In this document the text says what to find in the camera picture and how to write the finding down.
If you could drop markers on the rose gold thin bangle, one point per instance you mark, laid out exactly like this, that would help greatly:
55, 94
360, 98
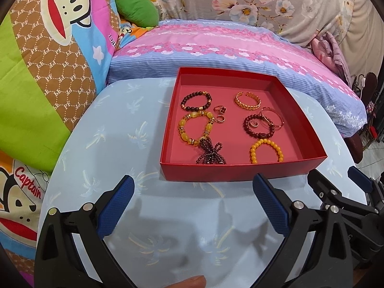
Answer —
280, 121

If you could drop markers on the pink quilted cloth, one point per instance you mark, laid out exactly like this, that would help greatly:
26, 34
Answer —
330, 54

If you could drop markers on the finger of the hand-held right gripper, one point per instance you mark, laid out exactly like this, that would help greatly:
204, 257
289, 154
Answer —
361, 178
322, 186

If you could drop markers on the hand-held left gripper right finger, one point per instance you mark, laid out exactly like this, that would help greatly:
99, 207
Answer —
270, 204

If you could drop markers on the red cardboard box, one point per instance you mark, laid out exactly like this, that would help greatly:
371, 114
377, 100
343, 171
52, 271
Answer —
240, 171

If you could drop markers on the dark metal chair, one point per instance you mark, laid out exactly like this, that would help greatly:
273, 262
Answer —
372, 84

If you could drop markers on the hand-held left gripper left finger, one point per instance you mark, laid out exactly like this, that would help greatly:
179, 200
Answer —
118, 207

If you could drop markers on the pink and blue striped bedding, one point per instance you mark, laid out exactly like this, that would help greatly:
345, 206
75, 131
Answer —
210, 45

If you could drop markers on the cartoon monkey printed blanket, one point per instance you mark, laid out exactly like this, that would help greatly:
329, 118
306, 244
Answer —
45, 81

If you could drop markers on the light blue palm-print tablecloth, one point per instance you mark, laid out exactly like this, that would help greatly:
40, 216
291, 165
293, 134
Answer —
120, 132

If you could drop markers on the green pillow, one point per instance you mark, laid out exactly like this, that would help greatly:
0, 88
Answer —
135, 9

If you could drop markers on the person's left hand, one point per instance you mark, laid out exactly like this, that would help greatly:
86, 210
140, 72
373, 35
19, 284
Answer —
189, 283

